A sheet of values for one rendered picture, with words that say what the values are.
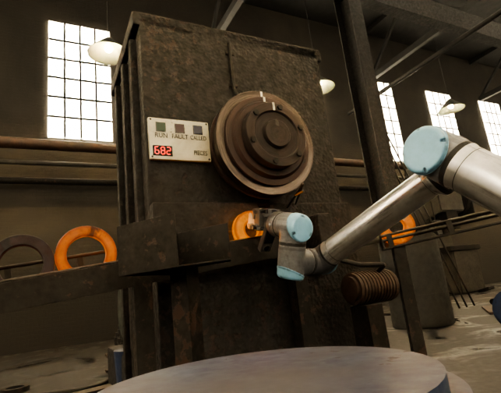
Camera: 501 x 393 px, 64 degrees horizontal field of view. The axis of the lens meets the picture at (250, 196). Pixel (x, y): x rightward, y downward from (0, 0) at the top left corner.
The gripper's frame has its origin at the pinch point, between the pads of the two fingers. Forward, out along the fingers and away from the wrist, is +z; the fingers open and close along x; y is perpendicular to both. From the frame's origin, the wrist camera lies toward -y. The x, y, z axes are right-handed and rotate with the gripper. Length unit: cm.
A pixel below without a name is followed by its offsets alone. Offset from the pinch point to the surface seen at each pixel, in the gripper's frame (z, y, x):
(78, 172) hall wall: 642, 48, 21
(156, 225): -38, 4, 48
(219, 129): 6.3, 38.8, 11.1
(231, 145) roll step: 2.6, 32.0, 7.6
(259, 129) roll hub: -1.4, 38.8, -3.3
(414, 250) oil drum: 126, -42, -243
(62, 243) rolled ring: -4, -3, 69
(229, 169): 1.7, 22.3, 8.6
